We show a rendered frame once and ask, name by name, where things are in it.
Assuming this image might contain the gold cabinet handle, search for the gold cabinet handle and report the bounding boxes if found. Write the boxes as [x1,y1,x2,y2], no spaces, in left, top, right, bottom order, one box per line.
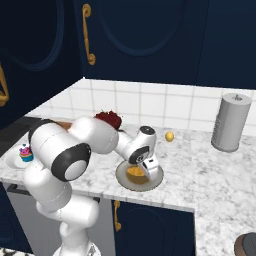
[0,62,10,108]
[81,3,97,66]
[113,199,123,233]

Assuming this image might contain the navy upper cabinet door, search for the navy upper cabinet door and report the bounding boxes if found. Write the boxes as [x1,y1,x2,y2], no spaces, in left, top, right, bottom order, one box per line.
[73,0,205,86]
[0,0,85,132]
[196,0,256,91]

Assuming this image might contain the golden brown croissant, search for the golden brown croissant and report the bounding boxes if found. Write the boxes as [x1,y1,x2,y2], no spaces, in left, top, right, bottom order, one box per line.
[126,165,150,185]

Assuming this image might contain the navy lower cabinet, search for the navy lower cabinet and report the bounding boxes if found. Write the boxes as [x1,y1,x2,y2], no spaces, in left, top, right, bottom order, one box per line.
[0,181,34,255]

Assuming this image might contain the colourful cupcake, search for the colourful cupcake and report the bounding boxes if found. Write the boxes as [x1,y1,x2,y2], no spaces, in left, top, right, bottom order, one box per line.
[18,143,35,163]

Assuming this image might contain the grey round plate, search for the grey round plate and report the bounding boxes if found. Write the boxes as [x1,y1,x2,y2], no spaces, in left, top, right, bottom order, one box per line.
[115,159,165,193]

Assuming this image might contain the brown cutting board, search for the brown cutting board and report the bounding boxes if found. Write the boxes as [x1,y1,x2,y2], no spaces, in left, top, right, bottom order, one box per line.
[53,121,73,131]

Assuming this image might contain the dark round object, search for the dark round object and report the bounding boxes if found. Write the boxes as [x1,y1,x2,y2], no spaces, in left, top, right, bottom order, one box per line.
[233,232,256,256]

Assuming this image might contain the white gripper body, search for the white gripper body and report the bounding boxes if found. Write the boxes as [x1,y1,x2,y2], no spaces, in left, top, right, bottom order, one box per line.
[142,162,161,183]

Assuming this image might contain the white round plate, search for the white round plate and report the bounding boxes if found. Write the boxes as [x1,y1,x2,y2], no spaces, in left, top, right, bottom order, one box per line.
[3,145,38,170]

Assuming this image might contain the grey dishwasher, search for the grey dishwasher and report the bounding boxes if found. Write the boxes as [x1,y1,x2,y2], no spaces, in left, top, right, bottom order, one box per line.
[6,183,116,256]

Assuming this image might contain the black dishwasher handle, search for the black dishwasher handle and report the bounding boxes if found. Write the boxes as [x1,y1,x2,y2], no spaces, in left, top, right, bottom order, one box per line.
[6,183,101,204]

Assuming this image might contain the grey paper towel roll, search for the grey paper towel roll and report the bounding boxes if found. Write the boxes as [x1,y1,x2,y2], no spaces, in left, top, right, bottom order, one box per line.
[210,92,253,154]

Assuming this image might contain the navy cabinet door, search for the navy cabinet door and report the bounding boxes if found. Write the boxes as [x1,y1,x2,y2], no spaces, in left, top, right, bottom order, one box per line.
[73,0,205,86]
[196,0,256,91]
[0,0,85,132]
[111,199,196,256]

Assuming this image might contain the navy lower cabinet door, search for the navy lower cabinet door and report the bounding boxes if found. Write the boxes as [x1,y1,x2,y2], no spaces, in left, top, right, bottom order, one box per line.
[111,199,196,256]

